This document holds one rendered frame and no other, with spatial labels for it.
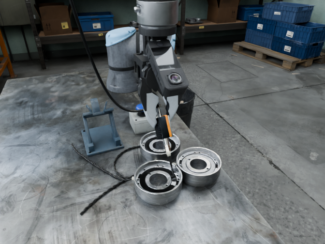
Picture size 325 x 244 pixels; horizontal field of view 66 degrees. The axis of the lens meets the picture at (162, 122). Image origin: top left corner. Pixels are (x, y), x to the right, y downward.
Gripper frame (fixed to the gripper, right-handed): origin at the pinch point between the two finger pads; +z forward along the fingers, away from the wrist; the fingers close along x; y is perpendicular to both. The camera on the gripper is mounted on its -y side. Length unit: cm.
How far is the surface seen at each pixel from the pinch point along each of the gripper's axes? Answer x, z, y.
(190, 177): -3.4, 10.4, -8.3
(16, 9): 59, 17, 378
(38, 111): 28, 13, 44
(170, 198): 2.6, 11.3, -11.2
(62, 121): 21.3, 13.4, 33.6
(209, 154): -11.6, 10.4, -2.7
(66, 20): -1, 31, 348
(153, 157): 1.7, 10.4, 1.6
